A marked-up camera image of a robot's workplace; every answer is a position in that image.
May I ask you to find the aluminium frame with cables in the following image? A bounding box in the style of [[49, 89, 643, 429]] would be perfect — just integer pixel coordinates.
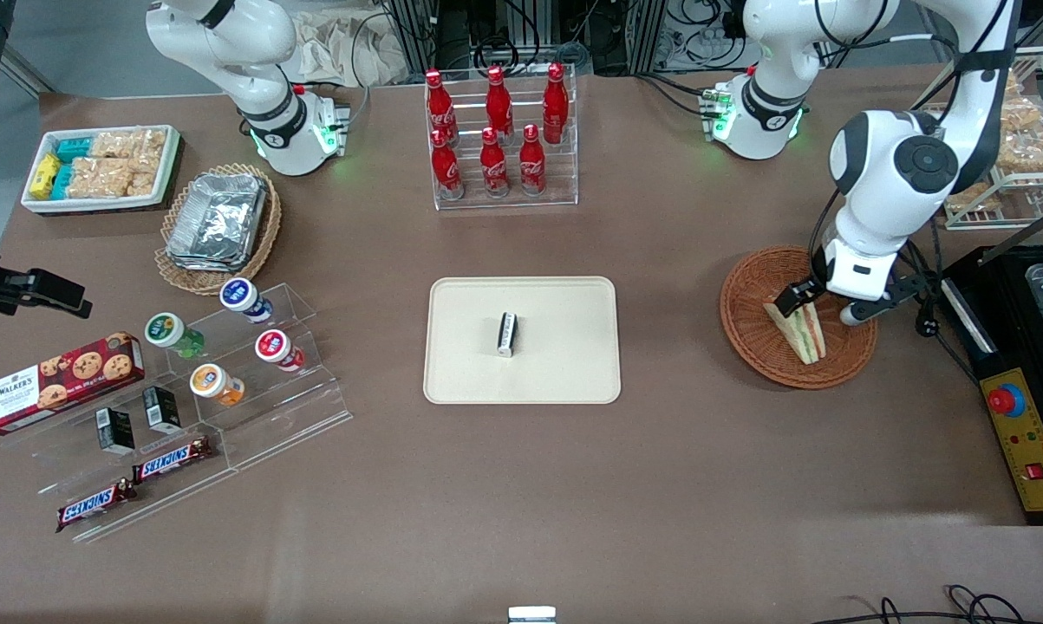
[[382, 0, 752, 77]]

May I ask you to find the yellow snack packet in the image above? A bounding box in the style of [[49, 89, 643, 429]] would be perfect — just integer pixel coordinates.
[[29, 154, 61, 200]]

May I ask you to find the orange lid jar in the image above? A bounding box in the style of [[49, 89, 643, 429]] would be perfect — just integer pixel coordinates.
[[190, 363, 246, 408]]

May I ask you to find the beige cloth bag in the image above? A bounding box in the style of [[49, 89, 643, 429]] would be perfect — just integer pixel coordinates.
[[294, 9, 411, 88]]

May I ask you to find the black power cable with plug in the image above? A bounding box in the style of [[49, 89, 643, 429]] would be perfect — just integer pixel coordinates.
[[901, 217, 981, 382]]

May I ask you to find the black floor cable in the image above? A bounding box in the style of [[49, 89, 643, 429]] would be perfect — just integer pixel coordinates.
[[812, 585, 1043, 624]]

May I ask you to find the stack of foil trays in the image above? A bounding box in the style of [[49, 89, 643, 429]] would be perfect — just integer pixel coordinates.
[[166, 172, 269, 273]]

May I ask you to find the brown round wicker basket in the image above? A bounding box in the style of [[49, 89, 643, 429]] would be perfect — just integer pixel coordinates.
[[719, 245, 879, 389]]

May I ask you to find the triangular sandwich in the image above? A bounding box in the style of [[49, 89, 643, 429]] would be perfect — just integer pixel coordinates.
[[764, 295, 828, 366]]

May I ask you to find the red cola bottle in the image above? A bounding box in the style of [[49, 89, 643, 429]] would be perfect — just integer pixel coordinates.
[[485, 66, 515, 140], [518, 125, 547, 197], [425, 69, 460, 145], [479, 127, 511, 198], [430, 130, 466, 201], [542, 62, 570, 145]]

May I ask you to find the blue lid jar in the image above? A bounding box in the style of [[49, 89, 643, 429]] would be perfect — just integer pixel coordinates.
[[219, 277, 274, 325]]

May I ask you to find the clear acrylic stepped display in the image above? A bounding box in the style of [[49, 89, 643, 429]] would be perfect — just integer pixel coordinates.
[[1, 283, 354, 545]]

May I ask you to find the bagged fried snack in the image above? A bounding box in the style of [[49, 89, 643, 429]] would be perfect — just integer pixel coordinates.
[[946, 180, 1004, 214], [996, 134, 1043, 173], [1002, 74, 1043, 135]]

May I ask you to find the red emergency stop button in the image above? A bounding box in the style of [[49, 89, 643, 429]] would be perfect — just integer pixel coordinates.
[[988, 383, 1027, 419]]

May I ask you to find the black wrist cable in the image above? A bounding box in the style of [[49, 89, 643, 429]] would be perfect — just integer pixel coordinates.
[[809, 186, 844, 283]]

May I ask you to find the beige plastic tray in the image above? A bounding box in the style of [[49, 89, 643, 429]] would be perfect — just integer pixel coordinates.
[[423, 276, 623, 406]]

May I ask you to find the clear acrylic bottle rack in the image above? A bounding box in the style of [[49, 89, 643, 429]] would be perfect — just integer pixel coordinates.
[[424, 62, 579, 211]]

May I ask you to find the Snickers bar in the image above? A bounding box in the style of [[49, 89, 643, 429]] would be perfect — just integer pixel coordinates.
[[131, 435, 213, 484], [55, 479, 138, 533]]

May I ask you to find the black machine with yellow panel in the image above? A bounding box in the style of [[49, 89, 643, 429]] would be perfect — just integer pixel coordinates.
[[939, 199, 1043, 527]]

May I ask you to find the small black carton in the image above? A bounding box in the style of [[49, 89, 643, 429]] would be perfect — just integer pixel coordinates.
[[142, 386, 182, 435], [95, 407, 136, 456]]

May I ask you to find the red Walkers cookie box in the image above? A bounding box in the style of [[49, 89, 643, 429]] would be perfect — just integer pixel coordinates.
[[0, 332, 146, 436]]

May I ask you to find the rice cracker bag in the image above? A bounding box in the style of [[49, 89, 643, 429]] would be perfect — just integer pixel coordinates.
[[68, 156, 136, 199], [127, 154, 163, 197], [90, 128, 168, 159]]

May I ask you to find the green lid jar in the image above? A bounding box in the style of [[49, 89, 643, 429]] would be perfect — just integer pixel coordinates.
[[144, 312, 205, 360]]

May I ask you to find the white rectangular snack tray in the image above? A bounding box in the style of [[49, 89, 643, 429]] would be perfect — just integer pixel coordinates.
[[20, 125, 182, 214]]

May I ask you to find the red lid jar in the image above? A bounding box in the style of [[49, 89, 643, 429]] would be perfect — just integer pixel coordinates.
[[255, 329, 306, 373]]

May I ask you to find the light oval wicker basket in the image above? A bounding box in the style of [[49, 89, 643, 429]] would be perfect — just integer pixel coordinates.
[[154, 163, 283, 296]]

